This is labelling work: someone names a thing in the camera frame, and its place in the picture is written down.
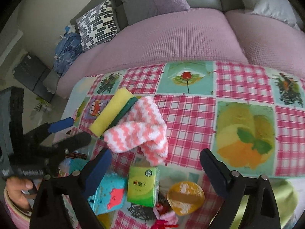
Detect gold round packet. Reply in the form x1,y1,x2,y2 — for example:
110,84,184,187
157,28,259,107
167,181,205,216

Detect pink white striped cloth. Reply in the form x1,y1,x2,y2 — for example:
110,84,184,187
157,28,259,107
104,96,168,166

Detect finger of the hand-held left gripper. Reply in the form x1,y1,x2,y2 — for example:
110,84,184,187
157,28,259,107
24,117,74,146
48,132,92,158

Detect yellow green sponge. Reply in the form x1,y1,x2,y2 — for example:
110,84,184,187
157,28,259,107
89,88,139,139

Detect yellow-green cloth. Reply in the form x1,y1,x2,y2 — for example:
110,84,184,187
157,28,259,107
224,179,299,229

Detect red hair tie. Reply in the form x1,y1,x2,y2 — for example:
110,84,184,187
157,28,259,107
152,203,179,229

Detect small green tissue pack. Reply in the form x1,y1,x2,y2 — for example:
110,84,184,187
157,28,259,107
127,166,160,208

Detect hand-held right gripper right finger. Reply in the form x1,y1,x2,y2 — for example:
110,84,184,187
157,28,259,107
200,148,281,229

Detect dark storage cabinet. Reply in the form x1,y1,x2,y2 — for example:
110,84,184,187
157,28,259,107
13,52,55,103

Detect blue clothes pile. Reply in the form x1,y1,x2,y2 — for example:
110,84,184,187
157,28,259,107
53,25,83,77

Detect person's left forearm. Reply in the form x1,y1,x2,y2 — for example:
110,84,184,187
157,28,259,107
3,191,39,229

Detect teal toy house box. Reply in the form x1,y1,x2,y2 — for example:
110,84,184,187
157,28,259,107
88,172,128,216

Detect black white patterned pillow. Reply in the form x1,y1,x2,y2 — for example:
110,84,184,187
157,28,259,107
76,0,120,52

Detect grey pillow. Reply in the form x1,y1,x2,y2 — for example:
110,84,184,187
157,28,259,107
234,0,303,30

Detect pink plaid printed tablecloth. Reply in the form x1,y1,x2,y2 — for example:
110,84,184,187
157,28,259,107
54,61,305,229

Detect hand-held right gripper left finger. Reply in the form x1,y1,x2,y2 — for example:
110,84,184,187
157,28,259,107
29,147,112,229

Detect person's left hand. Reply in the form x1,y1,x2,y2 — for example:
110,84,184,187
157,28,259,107
5,178,39,214

